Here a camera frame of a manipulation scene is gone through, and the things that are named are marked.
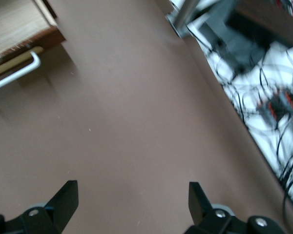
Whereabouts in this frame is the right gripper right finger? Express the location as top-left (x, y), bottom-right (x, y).
top-left (185, 181), bottom-right (288, 234)

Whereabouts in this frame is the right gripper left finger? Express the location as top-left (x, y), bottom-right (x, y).
top-left (0, 179), bottom-right (79, 234)

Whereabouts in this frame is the wooden drawer with white handle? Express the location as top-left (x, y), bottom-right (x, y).
top-left (0, 0), bottom-right (67, 94)

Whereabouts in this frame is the brown table cover sheet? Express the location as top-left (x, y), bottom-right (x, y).
top-left (0, 0), bottom-right (293, 234)

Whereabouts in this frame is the power strip with red switches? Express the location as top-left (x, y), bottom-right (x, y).
top-left (255, 86), bottom-right (293, 125)

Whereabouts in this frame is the black equipment box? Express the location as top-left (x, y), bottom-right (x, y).
top-left (199, 0), bottom-right (274, 72)

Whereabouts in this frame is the metal table leg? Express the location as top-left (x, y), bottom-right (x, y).
top-left (165, 0), bottom-right (201, 39)

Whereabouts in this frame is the dark brown box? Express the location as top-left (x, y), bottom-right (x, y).
top-left (226, 0), bottom-right (293, 47)

